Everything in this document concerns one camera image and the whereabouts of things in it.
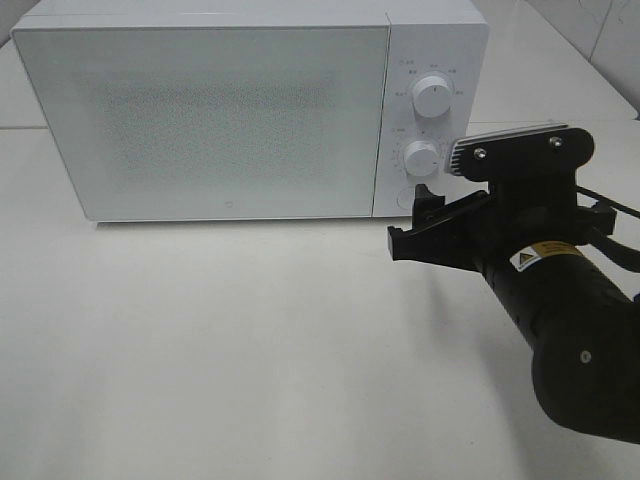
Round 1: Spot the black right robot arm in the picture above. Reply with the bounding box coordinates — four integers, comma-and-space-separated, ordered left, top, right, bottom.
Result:
388, 177, 639, 443

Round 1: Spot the white dial knob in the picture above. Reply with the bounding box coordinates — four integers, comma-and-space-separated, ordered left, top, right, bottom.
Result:
402, 140, 440, 177
411, 72, 454, 119

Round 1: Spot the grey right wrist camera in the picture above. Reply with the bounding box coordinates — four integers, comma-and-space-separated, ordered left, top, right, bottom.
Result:
445, 123, 595, 182

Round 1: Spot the round white door button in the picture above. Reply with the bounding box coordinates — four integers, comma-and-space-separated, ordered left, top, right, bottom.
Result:
397, 186, 415, 210

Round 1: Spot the white microwave oven body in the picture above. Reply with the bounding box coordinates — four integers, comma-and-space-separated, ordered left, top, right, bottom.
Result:
11, 1, 489, 220

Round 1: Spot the white microwave door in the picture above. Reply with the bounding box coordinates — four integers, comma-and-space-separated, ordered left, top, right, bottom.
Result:
14, 27, 388, 221

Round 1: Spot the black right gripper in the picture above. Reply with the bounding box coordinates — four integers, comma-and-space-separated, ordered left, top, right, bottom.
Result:
387, 174, 615, 340

